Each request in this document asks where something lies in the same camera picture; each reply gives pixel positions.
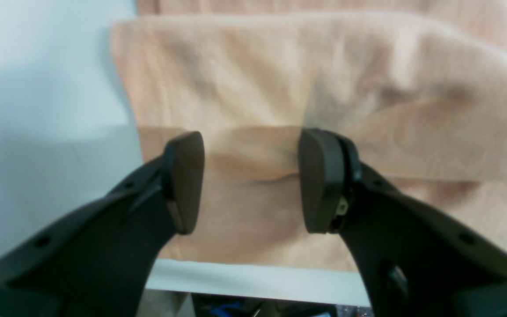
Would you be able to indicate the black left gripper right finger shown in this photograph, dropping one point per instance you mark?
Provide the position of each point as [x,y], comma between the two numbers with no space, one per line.
[415,260]

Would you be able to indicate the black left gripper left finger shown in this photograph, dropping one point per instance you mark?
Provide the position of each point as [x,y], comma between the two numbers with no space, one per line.
[95,261]

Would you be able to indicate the peach T-shirt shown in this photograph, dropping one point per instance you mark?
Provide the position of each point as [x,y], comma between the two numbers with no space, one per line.
[420,86]

